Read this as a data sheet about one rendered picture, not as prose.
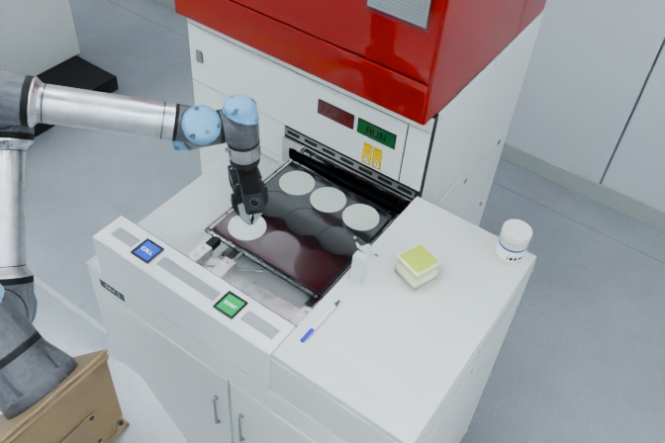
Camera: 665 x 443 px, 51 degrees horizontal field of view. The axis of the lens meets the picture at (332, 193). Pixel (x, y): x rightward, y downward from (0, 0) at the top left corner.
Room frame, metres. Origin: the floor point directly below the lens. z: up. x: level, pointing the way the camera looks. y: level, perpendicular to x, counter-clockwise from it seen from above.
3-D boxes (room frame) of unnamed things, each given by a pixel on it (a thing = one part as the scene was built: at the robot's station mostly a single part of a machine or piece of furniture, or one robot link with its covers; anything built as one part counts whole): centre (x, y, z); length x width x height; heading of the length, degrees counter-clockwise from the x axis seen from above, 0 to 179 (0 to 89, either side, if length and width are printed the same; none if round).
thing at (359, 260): (1.05, -0.08, 1.03); 0.06 x 0.04 x 0.13; 148
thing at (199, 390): (1.15, 0.05, 0.41); 0.97 x 0.64 x 0.82; 58
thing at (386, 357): (0.99, -0.21, 0.89); 0.62 x 0.35 x 0.14; 148
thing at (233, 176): (1.21, 0.21, 1.11); 0.09 x 0.08 x 0.12; 22
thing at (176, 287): (1.00, 0.31, 0.89); 0.55 x 0.09 x 0.14; 58
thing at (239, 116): (1.20, 0.22, 1.27); 0.09 x 0.08 x 0.11; 112
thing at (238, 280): (1.04, 0.19, 0.87); 0.36 x 0.08 x 0.03; 58
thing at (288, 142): (1.46, -0.03, 0.89); 0.44 x 0.02 x 0.10; 58
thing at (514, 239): (1.16, -0.45, 1.01); 0.07 x 0.07 x 0.10
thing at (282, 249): (1.28, 0.07, 0.90); 0.34 x 0.34 x 0.01; 58
